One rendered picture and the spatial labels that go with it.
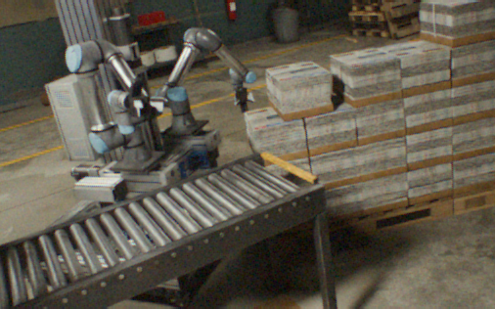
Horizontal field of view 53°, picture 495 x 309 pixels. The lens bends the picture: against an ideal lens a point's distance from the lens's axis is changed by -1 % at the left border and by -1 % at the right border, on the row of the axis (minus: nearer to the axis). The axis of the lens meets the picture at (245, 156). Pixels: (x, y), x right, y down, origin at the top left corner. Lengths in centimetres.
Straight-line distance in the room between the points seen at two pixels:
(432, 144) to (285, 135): 90
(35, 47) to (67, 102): 602
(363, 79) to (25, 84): 693
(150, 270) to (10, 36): 736
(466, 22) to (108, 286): 229
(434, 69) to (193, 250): 178
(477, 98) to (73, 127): 233
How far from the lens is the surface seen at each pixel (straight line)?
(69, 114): 300
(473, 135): 327
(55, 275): 192
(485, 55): 316
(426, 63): 299
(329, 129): 286
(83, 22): 279
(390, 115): 298
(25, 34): 894
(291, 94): 276
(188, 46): 318
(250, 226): 195
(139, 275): 184
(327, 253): 223
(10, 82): 898
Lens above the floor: 172
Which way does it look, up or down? 22 degrees down
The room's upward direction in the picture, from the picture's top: 10 degrees counter-clockwise
